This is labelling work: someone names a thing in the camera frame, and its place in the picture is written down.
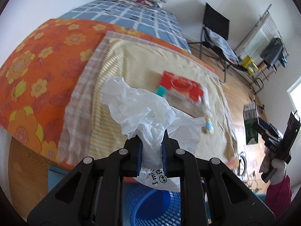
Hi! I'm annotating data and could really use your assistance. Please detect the metal clothes drying rack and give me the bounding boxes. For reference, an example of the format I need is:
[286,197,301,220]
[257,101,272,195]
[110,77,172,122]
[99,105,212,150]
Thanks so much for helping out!
[230,4,289,94]

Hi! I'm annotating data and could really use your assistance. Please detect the orange floral bed sheet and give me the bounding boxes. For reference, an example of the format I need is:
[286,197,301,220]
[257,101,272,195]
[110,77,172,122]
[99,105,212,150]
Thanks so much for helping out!
[0,18,215,170]

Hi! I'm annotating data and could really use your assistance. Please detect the blue checkered bed sheet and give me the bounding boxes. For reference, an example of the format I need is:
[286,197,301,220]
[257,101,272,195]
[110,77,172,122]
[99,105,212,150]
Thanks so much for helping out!
[60,0,190,52]

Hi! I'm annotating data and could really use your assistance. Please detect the clear plastic bottle teal cap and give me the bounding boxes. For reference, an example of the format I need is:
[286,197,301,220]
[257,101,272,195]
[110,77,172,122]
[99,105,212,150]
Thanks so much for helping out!
[156,86,212,117]

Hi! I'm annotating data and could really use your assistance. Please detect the black folding chair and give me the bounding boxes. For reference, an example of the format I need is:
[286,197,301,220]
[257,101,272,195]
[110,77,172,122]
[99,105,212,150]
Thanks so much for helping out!
[188,3,247,85]

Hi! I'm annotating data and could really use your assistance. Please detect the red medicine box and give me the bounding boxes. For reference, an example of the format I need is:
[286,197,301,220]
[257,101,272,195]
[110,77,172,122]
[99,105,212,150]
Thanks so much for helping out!
[156,71,204,102]

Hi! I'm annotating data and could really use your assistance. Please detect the blue plastic trash basket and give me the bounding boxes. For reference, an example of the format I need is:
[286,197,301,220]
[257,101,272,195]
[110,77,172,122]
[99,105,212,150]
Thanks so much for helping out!
[123,183,181,225]

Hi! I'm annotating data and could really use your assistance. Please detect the pink sleeve forearm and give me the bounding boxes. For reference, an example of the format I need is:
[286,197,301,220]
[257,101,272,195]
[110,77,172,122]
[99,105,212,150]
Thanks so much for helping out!
[265,175,292,219]

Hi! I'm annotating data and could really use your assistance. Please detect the striped yellow towel blanket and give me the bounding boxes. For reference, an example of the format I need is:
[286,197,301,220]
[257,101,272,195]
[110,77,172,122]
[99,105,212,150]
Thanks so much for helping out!
[57,32,238,168]

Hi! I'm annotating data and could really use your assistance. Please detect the yellow crate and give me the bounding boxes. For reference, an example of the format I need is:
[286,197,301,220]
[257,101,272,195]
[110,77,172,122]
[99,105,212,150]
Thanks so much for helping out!
[241,56,258,76]

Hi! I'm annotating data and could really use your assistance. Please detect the white plastic bag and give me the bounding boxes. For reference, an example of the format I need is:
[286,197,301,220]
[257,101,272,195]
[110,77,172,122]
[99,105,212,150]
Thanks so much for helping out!
[101,76,206,192]

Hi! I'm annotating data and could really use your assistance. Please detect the white tube colourful end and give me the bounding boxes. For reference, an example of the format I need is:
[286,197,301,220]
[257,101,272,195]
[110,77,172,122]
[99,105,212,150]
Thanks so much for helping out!
[201,104,214,134]

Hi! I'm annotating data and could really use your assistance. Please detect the right white gloved hand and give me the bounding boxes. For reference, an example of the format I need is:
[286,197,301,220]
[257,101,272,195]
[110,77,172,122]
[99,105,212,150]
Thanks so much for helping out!
[259,147,286,185]

